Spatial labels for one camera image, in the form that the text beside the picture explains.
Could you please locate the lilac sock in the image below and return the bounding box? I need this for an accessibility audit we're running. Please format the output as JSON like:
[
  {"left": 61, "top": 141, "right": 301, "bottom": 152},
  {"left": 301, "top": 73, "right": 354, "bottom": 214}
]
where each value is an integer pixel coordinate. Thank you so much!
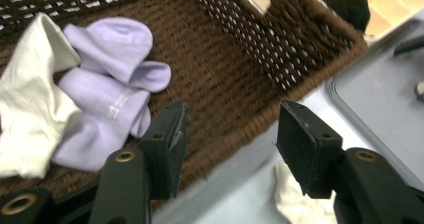
[
  {"left": 51, "top": 67, "right": 153, "bottom": 173},
  {"left": 63, "top": 16, "right": 173, "bottom": 93}
]

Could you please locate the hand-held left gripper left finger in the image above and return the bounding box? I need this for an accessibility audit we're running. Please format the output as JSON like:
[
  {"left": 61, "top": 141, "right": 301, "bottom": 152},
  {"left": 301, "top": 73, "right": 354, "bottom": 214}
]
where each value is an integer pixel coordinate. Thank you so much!
[{"left": 87, "top": 100, "right": 188, "bottom": 224}]

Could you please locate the black sock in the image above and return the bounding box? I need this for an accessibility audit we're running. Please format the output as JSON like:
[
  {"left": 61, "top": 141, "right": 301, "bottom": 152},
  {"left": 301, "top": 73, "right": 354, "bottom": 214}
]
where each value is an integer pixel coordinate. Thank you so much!
[{"left": 320, "top": 0, "right": 372, "bottom": 34}]

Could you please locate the white table cover sheet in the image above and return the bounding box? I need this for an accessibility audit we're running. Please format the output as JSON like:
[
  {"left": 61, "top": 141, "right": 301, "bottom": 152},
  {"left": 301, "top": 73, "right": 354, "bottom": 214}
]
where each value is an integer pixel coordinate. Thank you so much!
[{"left": 151, "top": 8, "right": 424, "bottom": 224}]

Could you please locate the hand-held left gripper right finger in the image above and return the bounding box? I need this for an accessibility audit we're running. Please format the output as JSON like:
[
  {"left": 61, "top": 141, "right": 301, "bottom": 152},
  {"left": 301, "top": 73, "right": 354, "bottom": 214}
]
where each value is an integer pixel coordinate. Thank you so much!
[{"left": 275, "top": 100, "right": 424, "bottom": 224}]

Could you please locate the brown woven basket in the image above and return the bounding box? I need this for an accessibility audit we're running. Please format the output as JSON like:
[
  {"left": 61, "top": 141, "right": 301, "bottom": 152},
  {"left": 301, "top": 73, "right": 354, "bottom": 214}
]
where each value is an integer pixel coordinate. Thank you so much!
[{"left": 0, "top": 0, "right": 370, "bottom": 205}]

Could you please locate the cream divided storage box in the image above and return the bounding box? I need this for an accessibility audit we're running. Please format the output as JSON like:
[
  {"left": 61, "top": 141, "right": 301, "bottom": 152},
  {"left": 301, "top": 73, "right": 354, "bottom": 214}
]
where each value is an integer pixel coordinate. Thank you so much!
[{"left": 304, "top": 0, "right": 424, "bottom": 40}]

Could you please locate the clear plastic lid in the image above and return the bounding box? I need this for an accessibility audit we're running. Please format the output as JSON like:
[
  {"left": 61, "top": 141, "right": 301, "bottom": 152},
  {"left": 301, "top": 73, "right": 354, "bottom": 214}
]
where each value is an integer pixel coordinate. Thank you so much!
[{"left": 324, "top": 17, "right": 424, "bottom": 192}]

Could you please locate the white sock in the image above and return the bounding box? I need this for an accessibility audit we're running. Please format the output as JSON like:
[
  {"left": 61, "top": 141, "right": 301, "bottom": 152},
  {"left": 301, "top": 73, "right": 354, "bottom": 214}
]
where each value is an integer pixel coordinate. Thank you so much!
[
  {"left": 273, "top": 160, "right": 338, "bottom": 224},
  {"left": 0, "top": 12, "right": 82, "bottom": 180}
]

